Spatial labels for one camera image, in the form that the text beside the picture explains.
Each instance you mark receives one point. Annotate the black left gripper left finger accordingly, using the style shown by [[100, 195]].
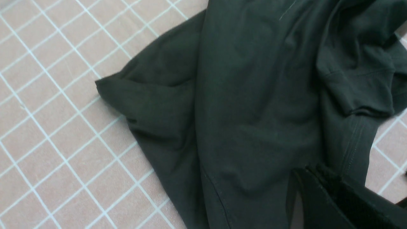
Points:
[[313, 208]]

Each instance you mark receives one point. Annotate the dark gray long-sleeved shirt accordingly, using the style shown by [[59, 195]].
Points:
[[227, 103]]

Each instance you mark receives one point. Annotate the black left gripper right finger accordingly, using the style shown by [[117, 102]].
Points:
[[363, 208]]

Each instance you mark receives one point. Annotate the pink grid tablecloth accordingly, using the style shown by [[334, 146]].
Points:
[[68, 159]]

